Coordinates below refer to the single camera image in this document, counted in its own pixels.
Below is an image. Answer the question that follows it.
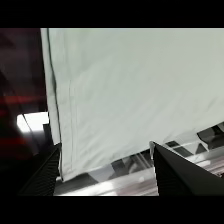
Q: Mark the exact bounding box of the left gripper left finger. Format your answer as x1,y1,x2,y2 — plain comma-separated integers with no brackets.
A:
18,143,62,197

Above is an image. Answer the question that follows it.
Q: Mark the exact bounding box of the white T-shirt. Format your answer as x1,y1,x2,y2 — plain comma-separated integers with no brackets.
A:
39,28,224,183

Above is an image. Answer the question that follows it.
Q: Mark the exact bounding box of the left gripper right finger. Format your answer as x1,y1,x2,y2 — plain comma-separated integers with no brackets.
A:
150,141,224,197

